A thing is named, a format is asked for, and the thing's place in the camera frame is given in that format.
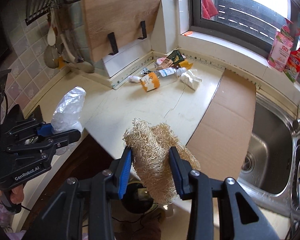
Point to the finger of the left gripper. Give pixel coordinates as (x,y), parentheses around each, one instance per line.
(45,130)
(62,138)

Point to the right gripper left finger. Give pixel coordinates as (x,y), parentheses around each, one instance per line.
(62,218)

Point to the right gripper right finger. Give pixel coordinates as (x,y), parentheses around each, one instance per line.
(239,216)

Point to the clear plastic bag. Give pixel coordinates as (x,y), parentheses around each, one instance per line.
(68,111)

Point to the loofah sponge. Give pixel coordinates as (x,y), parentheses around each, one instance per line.
(150,146)

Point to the small white dropper bottle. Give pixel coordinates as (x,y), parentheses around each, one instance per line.
(134,79)

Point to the orange paper cake cup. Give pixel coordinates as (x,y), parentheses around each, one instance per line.
(150,82)

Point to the black white snack wrapper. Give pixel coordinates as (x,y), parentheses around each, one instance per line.
(144,72)

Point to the clear plastic bottle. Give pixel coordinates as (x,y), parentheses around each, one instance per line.
(169,75)

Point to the white paper bag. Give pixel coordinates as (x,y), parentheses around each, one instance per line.
(191,79)

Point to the yellow snack packet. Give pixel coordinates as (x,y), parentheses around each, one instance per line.
(185,64)

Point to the round trash bin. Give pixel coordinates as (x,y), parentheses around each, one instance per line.
(137,199)

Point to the person's left hand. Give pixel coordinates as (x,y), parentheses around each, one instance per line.
(17,195)

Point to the stainless steel sink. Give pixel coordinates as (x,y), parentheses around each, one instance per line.
(267,172)

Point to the mesh strainer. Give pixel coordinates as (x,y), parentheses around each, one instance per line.
(51,57)

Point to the brown cardboard sheet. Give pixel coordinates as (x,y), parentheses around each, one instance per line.
(220,141)

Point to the white rice paddle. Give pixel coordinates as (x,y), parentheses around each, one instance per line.
(51,37)

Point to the chrome faucet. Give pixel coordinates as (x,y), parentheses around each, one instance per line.
(296,122)

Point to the wooden cutting board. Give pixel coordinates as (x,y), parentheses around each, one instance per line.
(110,23)

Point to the beige crumpled carton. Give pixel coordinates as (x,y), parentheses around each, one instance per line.
(163,63)

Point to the dark green packet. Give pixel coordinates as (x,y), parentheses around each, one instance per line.
(176,57)

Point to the red spray bottle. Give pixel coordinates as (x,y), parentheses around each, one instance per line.
(292,68)

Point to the pink detergent refill pouch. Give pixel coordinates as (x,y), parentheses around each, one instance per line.
(281,48)

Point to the window frame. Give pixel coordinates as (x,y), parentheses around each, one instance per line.
(251,24)

